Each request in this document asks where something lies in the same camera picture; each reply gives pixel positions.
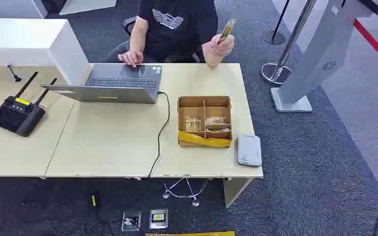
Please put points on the small black desk antenna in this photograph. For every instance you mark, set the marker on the small black desk antenna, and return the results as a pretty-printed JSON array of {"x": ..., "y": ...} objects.
[{"x": 15, "y": 77}]

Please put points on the pale desk leg panel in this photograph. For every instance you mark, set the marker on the pale desk leg panel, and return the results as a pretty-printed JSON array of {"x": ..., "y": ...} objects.
[{"x": 234, "y": 192}]

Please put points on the black stanchion post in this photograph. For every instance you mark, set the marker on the black stanchion post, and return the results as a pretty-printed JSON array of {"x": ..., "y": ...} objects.
[{"x": 273, "y": 37}]

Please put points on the open floor socket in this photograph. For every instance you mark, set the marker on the open floor socket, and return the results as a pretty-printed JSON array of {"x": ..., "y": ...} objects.
[{"x": 131, "y": 222}]

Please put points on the black office chair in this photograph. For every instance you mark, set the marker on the black office chair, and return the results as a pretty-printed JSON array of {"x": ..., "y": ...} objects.
[{"x": 114, "y": 53}]

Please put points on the chrome stanchion post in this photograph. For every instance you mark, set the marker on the chrome stanchion post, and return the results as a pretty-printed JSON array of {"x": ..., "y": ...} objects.
[{"x": 277, "y": 74}]

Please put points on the grey laptop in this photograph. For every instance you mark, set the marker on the grey laptop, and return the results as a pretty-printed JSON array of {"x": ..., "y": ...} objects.
[{"x": 117, "y": 88}]

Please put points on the wooden card box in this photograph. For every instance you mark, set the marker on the wooden card box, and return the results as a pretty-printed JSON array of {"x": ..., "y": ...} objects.
[{"x": 189, "y": 110}]

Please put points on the white flat device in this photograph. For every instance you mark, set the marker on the white flat device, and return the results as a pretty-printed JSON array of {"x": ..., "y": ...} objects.
[{"x": 249, "y": 150}]

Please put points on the wide card stack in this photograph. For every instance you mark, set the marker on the wide card stack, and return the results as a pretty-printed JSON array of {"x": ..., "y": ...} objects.
[{"x": 215, "y": 121}]

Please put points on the person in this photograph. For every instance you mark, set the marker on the person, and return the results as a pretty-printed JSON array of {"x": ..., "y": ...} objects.
[{"x": 176, "y": 35}]

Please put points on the steel floor socket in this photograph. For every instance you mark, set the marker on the steel floor socket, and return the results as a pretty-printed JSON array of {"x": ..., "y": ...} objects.
[{"x": 158, "y": 219}]

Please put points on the black plug with yellow tag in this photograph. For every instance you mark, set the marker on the black plug with yellow tag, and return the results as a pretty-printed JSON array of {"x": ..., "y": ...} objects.
[{"x": 93, "y": 200}]

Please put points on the yellow tape strip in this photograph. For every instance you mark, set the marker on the yellow tape strip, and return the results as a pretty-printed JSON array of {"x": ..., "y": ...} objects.
[{"x": 205, "y": 140}]

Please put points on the white desk partition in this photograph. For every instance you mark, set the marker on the white desk partition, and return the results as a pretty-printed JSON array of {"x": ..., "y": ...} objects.
[{"x": 29, "y": 39}]

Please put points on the person's right hand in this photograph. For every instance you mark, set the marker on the person's right hand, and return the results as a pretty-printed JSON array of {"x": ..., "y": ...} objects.
[{"x": 131, "y": 58}]

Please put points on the white kiosk stand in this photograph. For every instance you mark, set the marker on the white kiosk stand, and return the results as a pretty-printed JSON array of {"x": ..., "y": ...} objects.
[{"x": 319, "y": 55}]

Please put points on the black remote controller with antennas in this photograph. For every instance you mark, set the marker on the black remote controller with antennas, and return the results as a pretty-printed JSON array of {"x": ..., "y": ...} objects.
[{"x": 16, "y": 117}]

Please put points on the white table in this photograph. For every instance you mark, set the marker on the white table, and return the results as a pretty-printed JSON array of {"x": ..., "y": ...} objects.
[{"x": 88, "y": 5}]

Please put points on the person's left hand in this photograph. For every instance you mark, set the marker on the person's left hand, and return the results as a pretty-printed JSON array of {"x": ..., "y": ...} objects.
[{"x": 224, "y": 45}]

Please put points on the small card stack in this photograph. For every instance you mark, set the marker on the small card stack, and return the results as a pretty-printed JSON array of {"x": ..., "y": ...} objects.
[{"x": 193, "y": 124}]

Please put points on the red barrier belt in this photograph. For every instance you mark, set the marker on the red barrier belt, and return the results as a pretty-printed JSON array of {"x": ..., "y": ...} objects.
[{"x": 376, "y": 47}]

